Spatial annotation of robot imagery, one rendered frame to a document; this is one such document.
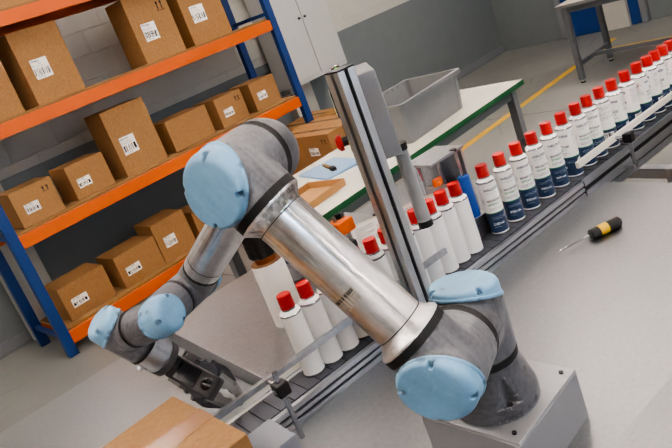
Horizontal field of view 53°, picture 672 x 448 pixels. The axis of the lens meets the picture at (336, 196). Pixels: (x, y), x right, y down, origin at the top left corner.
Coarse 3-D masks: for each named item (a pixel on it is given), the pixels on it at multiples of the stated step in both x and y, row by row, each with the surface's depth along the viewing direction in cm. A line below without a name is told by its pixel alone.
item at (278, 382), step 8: (272, 376) 137; (272, 384) 137; (280, 384) 136; (288, 384) 137; (280, 392) 136; (288, 392) 137; (288, 400) 138; (288, 408) 138; (296, 416) 140; (296, 424) 140
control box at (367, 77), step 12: (360, 72) 140; (372, 72) 138; (360, 84) 139; (372, 84) 139; (372, 96) 140; (372, 108) 140; (384, 108) 140; (384, 120) 141; (384, 132) 142; (384, 144) 143; (396, 144) 143
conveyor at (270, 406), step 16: (560, 192) 200; (544, 208) 194; (512, 224) 191; (496, 240) 185; (480, 256) 179; (352, 352) 156; (336, 368) 152; (304, 384) 151; (272, 400) 149; (240, 416) 148; (256, 416) 146; (272, 416) 143
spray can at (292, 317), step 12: (288, 300) 148; (288, 312) 148; (300, 312) 149; (288, 324) 148; (300, 324) 149; (288, 336) 150; (300, 336) 149; (312, 336) 152; (300, 348) 150; (312, 360) 151; (312, 372) 152
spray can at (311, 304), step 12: (300, 288) 150; (300, 300) 152; (312, 300) 150; (312, 312) 150; (324, 312) 152; (312, 324) 151; (324, 324) 152; (324, 348) 153; (336, 348) 154; (324, 360) 154; (336, 360) 154
